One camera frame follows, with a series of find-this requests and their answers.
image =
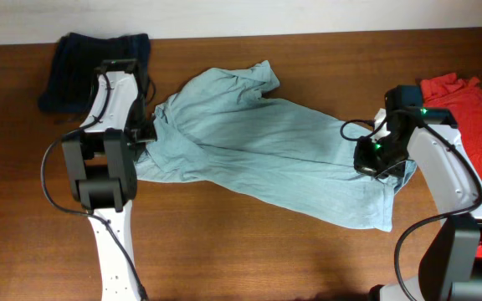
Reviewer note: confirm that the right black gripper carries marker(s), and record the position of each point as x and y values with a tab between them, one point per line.
361	162

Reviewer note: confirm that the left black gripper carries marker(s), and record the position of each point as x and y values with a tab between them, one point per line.
139	145

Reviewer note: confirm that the light blue t-shirt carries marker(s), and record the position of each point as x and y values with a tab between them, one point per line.
221	127

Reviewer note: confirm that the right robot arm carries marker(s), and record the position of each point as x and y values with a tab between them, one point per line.
451	268

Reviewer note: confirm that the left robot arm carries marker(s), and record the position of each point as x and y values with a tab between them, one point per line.
99	158

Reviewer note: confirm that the folded dark navy garment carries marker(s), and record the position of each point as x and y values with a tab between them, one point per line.
73	66

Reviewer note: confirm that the red t-shirt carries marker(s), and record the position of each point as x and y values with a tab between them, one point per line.
463	97

